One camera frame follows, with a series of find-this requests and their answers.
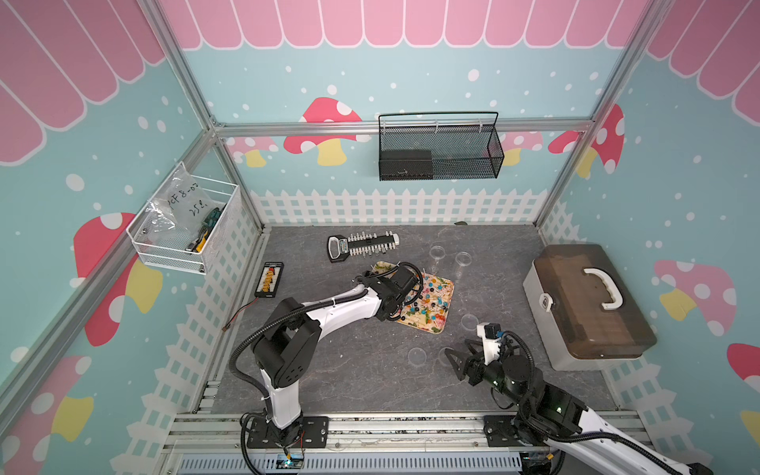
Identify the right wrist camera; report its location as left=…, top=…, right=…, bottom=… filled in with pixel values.
left=476, top=323, right=504, bottom=365

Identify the green tool in basket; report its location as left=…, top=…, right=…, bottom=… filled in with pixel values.
left=185, top=208, right=223, bottom=253

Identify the clear candy jar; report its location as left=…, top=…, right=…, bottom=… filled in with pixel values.
left=455, top=251, right=473, bottom=267
left=429, top=245, right=447, bottom=262

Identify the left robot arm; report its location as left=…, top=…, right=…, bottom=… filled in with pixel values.
left=228, top=261, right=425, bottom=455

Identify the black parallel charging board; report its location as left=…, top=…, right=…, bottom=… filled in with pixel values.
left=253, top=261, right=284, bottom=298

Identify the black socket holder rail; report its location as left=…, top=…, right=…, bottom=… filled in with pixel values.
left=327, top=232, right=400, bottom=263

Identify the floral rectangular tray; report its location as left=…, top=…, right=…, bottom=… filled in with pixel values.
left=371, top=260, right=456, bottom=334

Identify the white wire basket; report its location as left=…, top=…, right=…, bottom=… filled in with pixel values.
left=127, top=163, right=241, bottom=275

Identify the brown plastic toolbox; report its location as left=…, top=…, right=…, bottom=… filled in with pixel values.
left=524, top=243, right=657, bottom=371

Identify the clear plastic zip bag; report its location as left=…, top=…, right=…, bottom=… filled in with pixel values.
left=146, top=164, right=222, bottom=251

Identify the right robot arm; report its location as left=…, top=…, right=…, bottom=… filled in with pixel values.
left=445, top=324, right=712, bottom=474

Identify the black wire mesh basket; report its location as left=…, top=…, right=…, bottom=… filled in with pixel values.
left=377, top=111, right=505, bottom=180

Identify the pile of lollipops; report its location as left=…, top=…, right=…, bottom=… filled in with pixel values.
left=403, top=272, right=455, bottom=331

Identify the black box in basket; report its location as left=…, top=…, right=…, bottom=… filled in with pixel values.
left=378, top=150, right=433, bottom=181

